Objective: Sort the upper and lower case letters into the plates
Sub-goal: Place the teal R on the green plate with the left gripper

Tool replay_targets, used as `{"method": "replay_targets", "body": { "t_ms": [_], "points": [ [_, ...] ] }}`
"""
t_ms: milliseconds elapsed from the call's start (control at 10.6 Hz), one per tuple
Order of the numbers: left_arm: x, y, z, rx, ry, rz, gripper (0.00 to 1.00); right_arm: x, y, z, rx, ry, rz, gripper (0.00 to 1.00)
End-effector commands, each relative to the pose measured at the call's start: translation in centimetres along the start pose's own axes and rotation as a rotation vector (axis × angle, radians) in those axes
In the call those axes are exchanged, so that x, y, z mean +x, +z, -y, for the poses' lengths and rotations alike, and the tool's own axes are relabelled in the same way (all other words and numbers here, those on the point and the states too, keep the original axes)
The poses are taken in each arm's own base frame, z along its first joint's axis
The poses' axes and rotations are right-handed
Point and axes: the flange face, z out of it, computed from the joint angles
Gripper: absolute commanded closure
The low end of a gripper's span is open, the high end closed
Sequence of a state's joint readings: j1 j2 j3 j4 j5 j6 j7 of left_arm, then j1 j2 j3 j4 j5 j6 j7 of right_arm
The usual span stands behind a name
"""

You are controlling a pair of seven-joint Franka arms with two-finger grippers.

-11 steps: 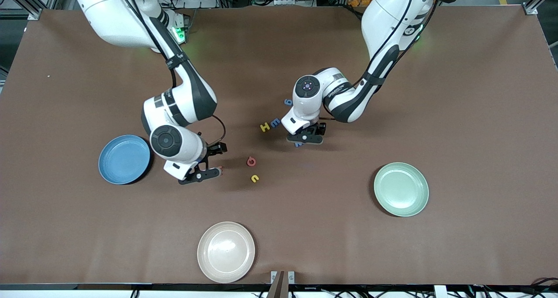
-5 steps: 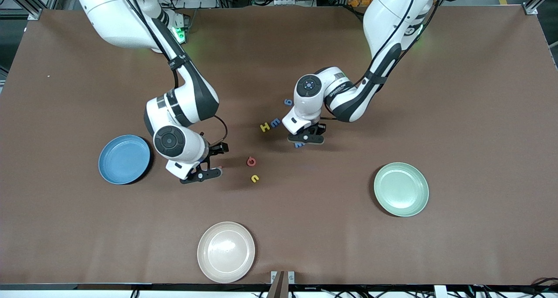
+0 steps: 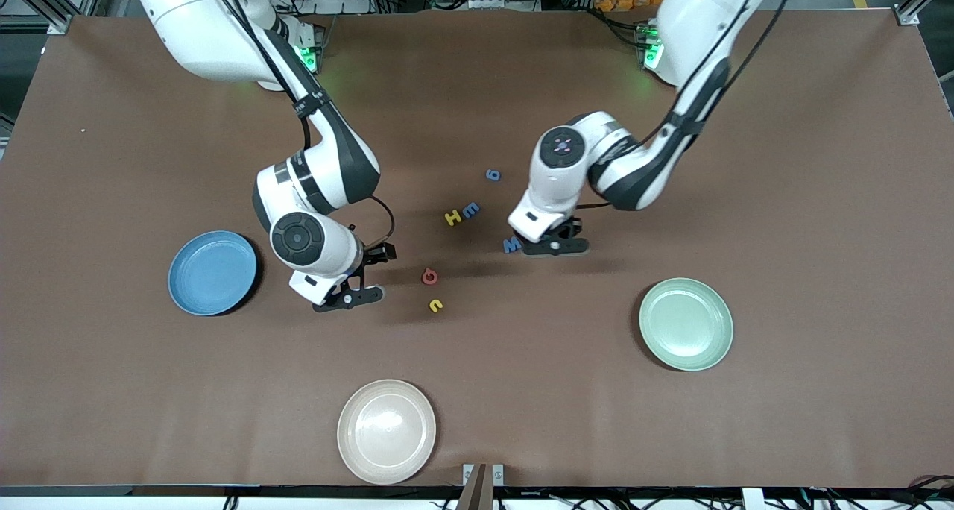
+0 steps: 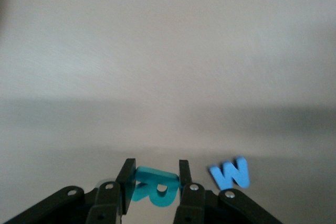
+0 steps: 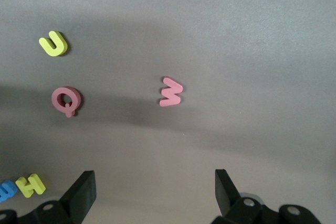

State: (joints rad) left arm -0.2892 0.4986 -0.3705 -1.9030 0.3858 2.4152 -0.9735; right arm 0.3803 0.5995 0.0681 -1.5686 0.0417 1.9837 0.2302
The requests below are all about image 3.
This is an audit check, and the blue plate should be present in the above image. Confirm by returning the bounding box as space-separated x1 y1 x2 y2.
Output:
167 230 259 317

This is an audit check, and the pale beige plate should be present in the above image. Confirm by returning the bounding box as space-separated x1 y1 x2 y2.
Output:
337 379 437 485

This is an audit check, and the pale green plate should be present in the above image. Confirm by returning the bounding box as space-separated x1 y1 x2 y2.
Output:
639 277 735 372

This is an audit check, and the metal table edge bracket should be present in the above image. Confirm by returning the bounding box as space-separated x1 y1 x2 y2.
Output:
456 463 505 510

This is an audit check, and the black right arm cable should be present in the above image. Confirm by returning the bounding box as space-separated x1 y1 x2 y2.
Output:
362 194 397 248

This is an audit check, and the aluminium frame profile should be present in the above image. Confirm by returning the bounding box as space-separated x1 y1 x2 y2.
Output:
0 0 75 35
894 0 954 28

